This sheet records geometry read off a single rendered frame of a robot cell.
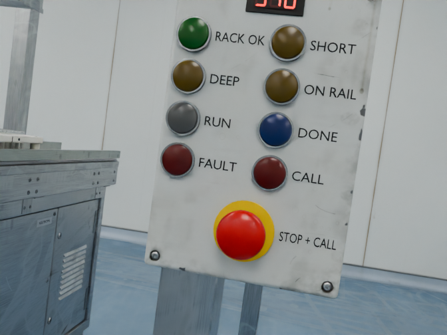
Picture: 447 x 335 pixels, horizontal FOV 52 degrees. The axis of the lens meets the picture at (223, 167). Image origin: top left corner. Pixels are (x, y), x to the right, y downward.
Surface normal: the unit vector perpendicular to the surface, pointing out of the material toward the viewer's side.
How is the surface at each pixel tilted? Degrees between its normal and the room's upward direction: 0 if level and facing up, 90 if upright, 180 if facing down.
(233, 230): 87
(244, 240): 92
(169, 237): 90
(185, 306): 90
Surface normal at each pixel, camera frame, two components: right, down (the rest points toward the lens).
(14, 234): 0.98, 0.14
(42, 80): -0.11, 0.04
